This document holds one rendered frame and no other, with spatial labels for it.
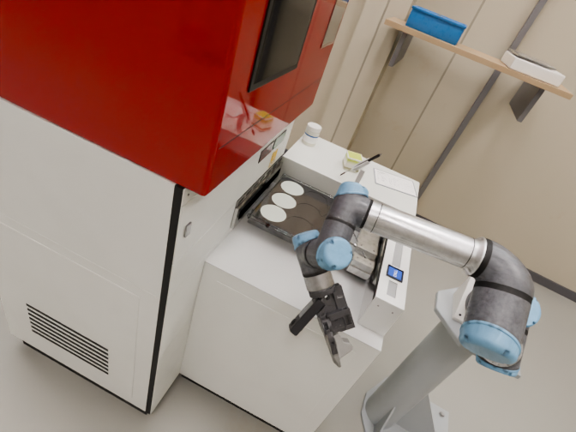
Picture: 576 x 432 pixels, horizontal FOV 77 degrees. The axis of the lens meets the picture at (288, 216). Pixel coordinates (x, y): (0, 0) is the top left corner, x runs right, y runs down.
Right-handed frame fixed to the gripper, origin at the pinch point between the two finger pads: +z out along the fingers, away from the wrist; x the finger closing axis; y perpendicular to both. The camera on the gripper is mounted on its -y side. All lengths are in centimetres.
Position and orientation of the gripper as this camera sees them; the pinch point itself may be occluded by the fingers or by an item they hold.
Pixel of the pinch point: (335, 363)
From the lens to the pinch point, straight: 103.3
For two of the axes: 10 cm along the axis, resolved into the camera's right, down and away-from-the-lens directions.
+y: 9.5, -2.9, 1.0
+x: -1.0, 0.0, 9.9
